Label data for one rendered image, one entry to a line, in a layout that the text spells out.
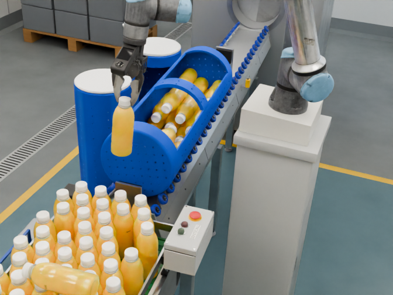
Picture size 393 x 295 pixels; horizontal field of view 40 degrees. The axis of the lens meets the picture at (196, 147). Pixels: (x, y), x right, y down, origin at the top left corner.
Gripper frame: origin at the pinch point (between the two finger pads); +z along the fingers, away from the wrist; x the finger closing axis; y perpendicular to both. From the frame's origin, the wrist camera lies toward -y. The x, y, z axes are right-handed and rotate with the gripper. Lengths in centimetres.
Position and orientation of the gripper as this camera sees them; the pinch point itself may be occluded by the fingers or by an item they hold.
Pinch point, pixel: (124, 100)
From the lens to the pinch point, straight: 174.1
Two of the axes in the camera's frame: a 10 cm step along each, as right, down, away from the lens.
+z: -1.7, 8.9, 4.3
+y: 2.3, -3.9, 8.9
